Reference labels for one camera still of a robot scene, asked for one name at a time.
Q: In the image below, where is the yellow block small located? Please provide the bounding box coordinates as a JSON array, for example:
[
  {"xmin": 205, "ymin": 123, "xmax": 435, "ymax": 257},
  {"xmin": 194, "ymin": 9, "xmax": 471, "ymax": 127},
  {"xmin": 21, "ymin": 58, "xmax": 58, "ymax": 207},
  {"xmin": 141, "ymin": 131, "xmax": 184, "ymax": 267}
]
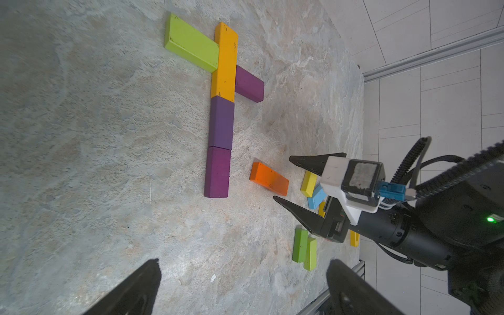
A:
[{"xmin": 318, "ymin": 201, "xmax": 326, "ymax": 218}]

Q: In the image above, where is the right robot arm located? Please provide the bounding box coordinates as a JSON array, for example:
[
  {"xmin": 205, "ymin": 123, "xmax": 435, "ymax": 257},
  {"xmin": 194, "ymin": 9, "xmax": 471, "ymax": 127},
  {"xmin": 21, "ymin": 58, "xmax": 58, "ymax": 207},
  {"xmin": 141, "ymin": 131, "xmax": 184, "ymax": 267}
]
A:
[{"xmin": 276, "ymin": 137, "xmax": 503, "ymax": 314}]

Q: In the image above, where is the amber yellow long block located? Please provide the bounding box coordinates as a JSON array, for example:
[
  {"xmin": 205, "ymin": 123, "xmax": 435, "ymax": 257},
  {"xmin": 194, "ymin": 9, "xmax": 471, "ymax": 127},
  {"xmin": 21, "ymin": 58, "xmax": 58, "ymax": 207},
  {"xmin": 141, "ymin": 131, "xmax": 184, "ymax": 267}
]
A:
[{"xmin": 211, "ymin": 22, "xmax": 239, "ymax": 102}]

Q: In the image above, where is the lime green block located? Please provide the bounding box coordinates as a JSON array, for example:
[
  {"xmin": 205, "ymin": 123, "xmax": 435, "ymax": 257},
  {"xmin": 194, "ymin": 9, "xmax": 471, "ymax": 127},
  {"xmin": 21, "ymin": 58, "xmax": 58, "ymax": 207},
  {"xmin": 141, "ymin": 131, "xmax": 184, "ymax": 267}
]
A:
[
  {"xmin": 164, "ymin": 13, "xmax": 219, "ymax": 73},
  {"xmin": 303, "ymin": 237, "xmax": 318, "ymax": 271}
]

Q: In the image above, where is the light blue block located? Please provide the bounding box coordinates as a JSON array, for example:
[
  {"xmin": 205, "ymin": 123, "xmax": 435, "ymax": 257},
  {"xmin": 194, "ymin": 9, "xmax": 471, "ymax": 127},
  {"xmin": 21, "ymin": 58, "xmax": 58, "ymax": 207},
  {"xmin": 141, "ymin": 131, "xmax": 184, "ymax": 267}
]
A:
[{"xmin": 307, "ymin": 185, "xmax": 327, "ymax": 210}]

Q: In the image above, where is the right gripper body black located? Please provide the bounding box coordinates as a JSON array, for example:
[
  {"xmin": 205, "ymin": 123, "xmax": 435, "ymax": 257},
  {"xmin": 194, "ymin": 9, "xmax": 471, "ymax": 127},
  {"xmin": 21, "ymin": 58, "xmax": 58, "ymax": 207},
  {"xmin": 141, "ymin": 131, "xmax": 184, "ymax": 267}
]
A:
[{"xmin": 322, "ymin": 197, "xmax": 453, "ymax": 270}]

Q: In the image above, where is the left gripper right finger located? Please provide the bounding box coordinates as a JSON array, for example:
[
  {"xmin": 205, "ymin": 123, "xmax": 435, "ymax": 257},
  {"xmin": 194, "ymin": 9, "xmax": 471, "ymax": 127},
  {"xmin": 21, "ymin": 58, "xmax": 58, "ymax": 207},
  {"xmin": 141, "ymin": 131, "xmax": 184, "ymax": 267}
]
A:
[{"xmin": 326, "ymin": 259, "xmax": 403, "ymax": 315}]

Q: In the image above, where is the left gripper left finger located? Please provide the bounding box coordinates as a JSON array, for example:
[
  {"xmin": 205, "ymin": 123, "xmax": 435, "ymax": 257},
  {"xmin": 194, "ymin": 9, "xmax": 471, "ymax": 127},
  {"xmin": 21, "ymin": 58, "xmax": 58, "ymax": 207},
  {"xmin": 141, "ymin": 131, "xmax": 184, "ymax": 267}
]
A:
[{"xmin": 84, "ymin": 259, "xmax": 161, "ymax": 314}]

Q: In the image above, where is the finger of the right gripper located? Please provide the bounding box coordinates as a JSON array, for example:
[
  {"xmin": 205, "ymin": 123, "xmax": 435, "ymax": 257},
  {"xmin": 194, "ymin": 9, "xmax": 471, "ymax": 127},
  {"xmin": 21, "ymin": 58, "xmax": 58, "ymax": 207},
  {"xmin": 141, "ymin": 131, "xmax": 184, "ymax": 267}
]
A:
[
  {"xmin": 289, "ymin": 152, "xmax": 346, "ymax": 176},
  {"xmin": 273, "ymin": 196, "xmax": 324, "ymax": 236}
]

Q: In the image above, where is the purple block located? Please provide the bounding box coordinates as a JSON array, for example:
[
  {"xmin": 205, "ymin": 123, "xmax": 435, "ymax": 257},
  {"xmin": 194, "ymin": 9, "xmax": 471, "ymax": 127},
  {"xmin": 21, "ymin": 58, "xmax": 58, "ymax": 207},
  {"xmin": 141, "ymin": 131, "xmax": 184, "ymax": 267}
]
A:
[
  {"xmin": 235, "ymin": 66, "xmax": 265, "ymax": 103},
  {"xmin": 204, "ymin": 147, "xmax": 231, "ymax": 198},
  {"xmin": 208, "ymin": 96, "xmax": 234, "ymax": 150}
]

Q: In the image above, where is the orange block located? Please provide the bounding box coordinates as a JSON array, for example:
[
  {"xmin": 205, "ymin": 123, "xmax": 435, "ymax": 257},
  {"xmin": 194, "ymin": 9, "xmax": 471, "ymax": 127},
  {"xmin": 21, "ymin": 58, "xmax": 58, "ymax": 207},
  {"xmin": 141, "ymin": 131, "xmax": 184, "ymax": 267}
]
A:
[{"xmin": 249, "ymin": 162, "xmax": 290, "ymax": 196}]

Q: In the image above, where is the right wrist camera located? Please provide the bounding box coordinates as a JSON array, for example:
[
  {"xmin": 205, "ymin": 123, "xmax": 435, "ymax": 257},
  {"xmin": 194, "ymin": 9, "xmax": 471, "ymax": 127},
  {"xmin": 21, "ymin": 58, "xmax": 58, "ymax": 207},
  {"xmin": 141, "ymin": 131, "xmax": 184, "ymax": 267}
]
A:
[{"xmin": 320, "ymin": 156, "xmax": 407, "ymax": 226}]

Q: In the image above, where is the yellow triangle frame piece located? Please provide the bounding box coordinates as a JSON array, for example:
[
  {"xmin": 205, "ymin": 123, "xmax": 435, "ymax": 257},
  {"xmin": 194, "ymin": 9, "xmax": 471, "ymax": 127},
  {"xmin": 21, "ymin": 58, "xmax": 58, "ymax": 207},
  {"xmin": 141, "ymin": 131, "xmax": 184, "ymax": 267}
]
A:
[{"xmin": 350, "ymin": 231, "xmax": 360, "ymax": 248}]

